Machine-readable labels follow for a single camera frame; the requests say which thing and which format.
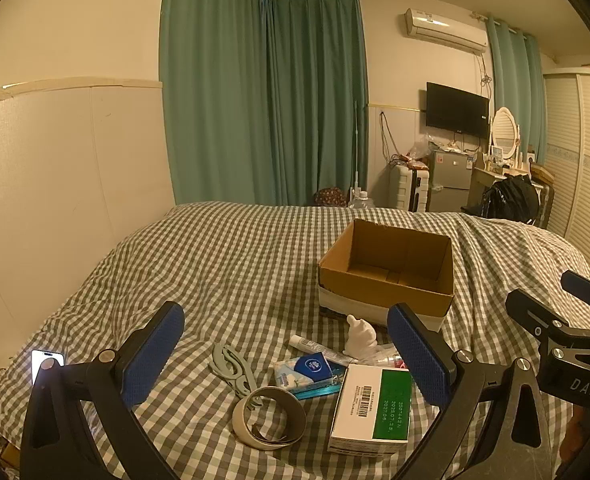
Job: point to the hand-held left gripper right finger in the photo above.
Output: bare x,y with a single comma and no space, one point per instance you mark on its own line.
420,357

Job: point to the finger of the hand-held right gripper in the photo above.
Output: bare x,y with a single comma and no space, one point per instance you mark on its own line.
587,287
530,310

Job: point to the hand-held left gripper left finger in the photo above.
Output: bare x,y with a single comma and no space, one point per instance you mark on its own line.
151,355

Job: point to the clear plastic wrapped item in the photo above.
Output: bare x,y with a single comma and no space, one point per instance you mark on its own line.
386,356

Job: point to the white plaster figurine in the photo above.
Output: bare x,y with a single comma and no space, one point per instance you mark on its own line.
360,337

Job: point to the white and green box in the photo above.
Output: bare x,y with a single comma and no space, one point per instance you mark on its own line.
370,410

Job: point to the grey-green folding hanger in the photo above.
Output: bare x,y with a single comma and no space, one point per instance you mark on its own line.
230,362

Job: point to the smartphone with lit screen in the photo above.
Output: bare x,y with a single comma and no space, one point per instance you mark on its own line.
45,357

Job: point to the checked bed blanket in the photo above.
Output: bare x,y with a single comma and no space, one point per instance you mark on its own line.
225,270

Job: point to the blue tissue packet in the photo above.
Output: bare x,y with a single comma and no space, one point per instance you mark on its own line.
307,370

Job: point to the small white tube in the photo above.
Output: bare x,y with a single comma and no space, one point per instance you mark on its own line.
307,345

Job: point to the black backpack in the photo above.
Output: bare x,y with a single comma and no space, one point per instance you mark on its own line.
510,197

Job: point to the open cardboard box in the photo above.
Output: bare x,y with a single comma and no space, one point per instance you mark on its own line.
375,245

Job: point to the white slatted wardrobe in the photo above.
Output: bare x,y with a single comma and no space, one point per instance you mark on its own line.
582,160

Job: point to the grey tape roll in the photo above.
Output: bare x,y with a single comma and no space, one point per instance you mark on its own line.
275,395

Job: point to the beige dressing table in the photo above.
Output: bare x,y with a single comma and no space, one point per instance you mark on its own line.
482,180

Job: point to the silver small fridge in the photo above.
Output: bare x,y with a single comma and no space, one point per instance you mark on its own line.
450,180

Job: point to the white suitcase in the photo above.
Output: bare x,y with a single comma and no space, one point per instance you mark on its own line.
405,187

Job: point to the white oval mirror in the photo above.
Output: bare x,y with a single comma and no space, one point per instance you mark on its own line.
505,130

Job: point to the dark patterned bag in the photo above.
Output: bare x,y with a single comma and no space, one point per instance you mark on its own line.
331,196

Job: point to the clear plastic bag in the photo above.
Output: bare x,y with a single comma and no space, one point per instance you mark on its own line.
420,150

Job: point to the light green window curtain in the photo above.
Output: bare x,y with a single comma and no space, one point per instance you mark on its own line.
517,90

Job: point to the white pole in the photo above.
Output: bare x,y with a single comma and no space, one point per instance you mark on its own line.
356,150

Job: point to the white air conditioner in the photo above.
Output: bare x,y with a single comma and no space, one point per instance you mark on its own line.
445,27

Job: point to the black wall television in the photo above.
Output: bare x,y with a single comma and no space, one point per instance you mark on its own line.
456,107

